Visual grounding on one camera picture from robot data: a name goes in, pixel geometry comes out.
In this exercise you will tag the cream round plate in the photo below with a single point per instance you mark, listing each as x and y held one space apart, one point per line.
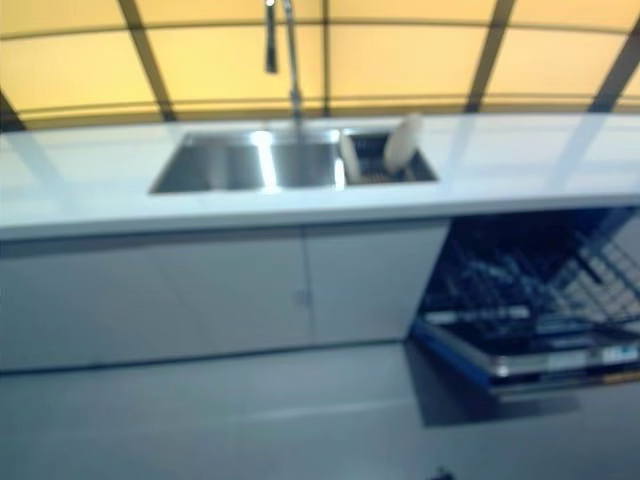
402 142
349 160

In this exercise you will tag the open built-in dishwasher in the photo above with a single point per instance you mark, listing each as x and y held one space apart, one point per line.
525 300

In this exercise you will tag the white cabinet door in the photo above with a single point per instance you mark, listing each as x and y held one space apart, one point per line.
370 280
150 300

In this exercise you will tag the black sink dish rack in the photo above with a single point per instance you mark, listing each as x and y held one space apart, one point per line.
372 160

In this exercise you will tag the stainless steel kitchen sink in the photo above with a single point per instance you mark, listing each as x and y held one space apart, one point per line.
225 165

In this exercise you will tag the chrome faucet pipe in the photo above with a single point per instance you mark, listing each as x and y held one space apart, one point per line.
295 75

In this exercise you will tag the dark window frame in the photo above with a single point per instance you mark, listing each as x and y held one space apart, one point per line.
487 50

